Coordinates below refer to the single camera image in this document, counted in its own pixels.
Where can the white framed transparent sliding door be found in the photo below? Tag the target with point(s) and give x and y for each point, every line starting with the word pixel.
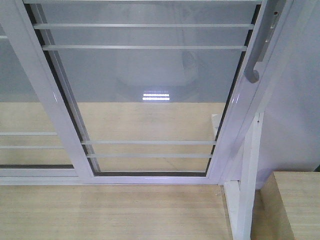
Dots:
pixel 144 51

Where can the grey door handle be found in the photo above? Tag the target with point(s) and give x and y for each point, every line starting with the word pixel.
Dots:
pixel 265 25

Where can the light wooden base board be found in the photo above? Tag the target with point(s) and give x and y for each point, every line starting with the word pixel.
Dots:
pixel 147 178

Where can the white back panel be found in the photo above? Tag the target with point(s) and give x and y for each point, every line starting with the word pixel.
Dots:
pixel 290 139

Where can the fixed white framed glass panel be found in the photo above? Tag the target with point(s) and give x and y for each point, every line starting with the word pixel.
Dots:
pixel 37 135

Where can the light wooden box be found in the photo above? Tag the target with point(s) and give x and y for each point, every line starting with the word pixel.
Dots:
pixel 288 207

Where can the white door jamb frame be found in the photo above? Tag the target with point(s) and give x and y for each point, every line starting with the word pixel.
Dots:
pixel 248 99

